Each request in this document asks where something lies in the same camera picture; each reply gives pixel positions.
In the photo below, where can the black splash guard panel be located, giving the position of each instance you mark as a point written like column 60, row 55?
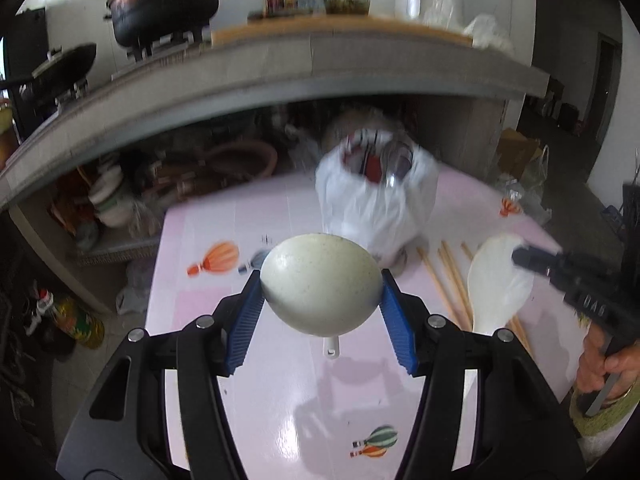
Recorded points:
column 26, row 45

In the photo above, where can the right hand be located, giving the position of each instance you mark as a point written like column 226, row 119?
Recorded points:
column 593, row 366

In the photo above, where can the grey-green ceramic ladle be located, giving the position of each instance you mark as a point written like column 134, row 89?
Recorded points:
column 321, row 285

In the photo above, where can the pink plastic basin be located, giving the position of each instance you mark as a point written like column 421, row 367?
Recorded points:
column 248, row 159

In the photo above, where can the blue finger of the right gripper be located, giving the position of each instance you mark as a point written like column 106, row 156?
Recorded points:
column 536, row 260

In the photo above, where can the stacked white bowls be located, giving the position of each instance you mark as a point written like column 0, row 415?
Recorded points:
column 111, row 199

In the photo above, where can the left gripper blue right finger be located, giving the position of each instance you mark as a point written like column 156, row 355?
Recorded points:
column 401, row 315

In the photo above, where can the glass pickle jar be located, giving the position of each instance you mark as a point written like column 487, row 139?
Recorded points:
column 347, row 7

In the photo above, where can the wooden cutting board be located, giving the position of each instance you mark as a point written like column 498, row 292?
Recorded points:
column 319, row 24

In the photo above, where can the cardboard box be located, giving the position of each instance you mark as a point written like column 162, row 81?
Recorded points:
column 515, row 151

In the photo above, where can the wooden chopstick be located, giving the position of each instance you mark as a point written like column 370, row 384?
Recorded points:
column 467, row 251
column 516, row 327
column 443, row 294
column 455, row 278

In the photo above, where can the plastic bags on floor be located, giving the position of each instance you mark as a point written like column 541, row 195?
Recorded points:
column 527, row 191

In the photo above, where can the black wok with lid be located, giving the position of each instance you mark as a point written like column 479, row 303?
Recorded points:
column 64, row 71

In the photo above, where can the gas stove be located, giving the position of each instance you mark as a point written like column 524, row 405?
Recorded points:
column 167, row 47

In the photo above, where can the white shell-shaped ceramic spoon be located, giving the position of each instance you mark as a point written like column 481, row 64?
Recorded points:
column 497, row 287

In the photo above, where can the steel utensil holder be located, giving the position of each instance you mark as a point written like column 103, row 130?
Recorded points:
column 399, row 262

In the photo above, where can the white plastic bag liner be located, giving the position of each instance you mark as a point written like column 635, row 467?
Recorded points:
column 377, row 189

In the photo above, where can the clear plastic bag on counter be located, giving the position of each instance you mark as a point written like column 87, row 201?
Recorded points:
column 486, row 33

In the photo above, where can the yellow cooking oil bottle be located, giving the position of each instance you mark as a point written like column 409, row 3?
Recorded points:
column 72, row 318

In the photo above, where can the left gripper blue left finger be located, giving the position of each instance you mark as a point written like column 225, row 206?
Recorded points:
column 243, row 314

